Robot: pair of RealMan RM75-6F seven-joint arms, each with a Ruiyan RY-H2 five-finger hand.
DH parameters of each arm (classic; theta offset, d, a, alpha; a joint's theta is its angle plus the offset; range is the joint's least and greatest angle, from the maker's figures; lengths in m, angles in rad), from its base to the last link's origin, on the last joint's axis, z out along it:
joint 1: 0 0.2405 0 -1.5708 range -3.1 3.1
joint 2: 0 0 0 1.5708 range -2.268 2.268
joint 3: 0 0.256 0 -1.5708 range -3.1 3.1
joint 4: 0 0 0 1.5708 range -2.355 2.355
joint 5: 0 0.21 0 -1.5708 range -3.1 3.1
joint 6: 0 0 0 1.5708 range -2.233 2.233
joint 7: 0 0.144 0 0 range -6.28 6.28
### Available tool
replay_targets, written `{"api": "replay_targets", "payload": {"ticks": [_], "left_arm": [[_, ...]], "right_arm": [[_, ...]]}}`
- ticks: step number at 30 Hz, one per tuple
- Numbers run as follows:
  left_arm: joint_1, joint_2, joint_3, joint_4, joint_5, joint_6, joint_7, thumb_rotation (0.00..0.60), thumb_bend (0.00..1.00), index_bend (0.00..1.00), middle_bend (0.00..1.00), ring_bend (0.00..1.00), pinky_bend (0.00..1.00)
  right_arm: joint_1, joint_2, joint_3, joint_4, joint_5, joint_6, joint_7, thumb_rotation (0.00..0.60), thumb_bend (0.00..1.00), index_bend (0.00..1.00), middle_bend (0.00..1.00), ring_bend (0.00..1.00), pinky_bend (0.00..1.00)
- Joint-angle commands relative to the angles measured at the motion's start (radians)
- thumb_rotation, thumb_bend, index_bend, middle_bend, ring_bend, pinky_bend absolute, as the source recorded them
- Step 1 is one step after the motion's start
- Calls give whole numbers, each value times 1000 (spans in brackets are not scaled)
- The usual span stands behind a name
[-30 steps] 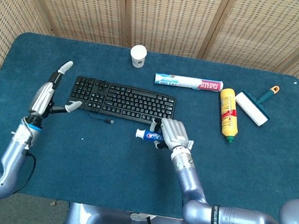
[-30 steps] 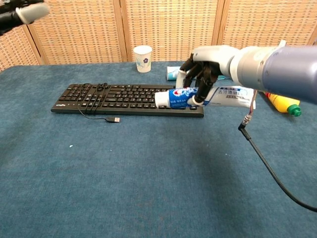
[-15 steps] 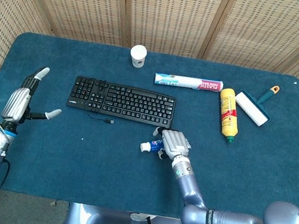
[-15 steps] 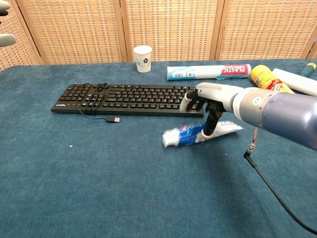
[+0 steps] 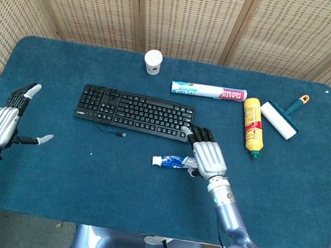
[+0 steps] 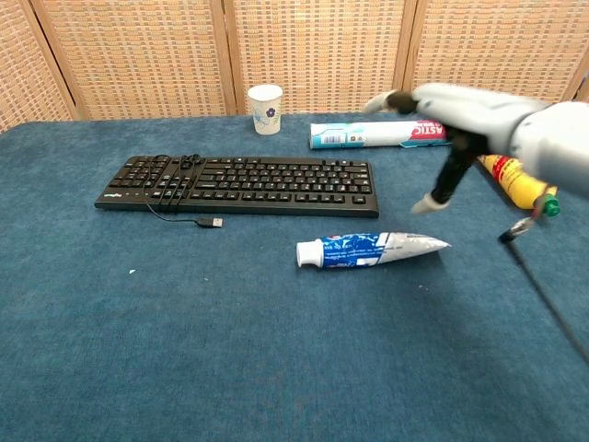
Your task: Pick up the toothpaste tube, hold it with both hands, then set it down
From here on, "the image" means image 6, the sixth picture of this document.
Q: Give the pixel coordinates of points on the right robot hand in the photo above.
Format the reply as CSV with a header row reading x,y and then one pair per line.
x,y
474,115

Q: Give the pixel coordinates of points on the blue table cloth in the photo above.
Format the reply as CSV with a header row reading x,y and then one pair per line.
x,y
230,345

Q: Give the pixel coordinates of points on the white paper cup with flower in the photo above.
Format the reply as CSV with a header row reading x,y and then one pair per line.
x,y
265,108

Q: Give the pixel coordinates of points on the yellow bottle with green cap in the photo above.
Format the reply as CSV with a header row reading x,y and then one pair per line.
x,y
520,184

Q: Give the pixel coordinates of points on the plastic food wrap roll box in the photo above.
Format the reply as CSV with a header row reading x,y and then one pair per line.
x,y
368,133

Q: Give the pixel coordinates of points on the blue and white toothpaste tube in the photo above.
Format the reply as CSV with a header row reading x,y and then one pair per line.
x,y
349,251

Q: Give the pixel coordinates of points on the woven wooden folding screen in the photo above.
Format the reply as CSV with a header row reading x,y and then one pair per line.
x,y
138,50

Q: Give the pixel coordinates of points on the black computer keyboard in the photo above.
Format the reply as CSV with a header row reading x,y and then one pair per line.
x,y
276,199

